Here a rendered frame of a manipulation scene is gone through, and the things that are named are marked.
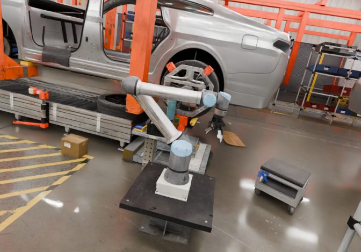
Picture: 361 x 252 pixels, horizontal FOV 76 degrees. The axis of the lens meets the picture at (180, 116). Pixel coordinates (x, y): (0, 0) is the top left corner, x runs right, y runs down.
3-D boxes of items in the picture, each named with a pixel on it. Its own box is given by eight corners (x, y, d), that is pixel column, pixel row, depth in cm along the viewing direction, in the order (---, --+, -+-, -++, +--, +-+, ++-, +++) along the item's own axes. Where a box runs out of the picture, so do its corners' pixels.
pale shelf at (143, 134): (177, 138, 233) (178, 135, 232) (173, 144, 217) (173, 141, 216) (138, 128, 240) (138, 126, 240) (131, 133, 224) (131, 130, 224)
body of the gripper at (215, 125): (207, 127, 176) (211, 113, 173) (213, 127, 182) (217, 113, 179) (214, 131, 171) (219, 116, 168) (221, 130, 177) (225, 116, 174)
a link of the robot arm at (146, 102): (178, 163, 176) (115, 84, 164) (180, 154, 193) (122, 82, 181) (195, 152, 173) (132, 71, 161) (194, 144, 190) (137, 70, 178)
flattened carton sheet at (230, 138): (234, 133, 405) (235, 132, 404) (246, 147, 353) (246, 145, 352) (218, 131, 401) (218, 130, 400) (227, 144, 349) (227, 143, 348)
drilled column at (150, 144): (152, 171, 245) (158, 134, 233) (149, 175, 236) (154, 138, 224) (144, 168, 247) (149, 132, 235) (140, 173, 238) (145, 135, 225)
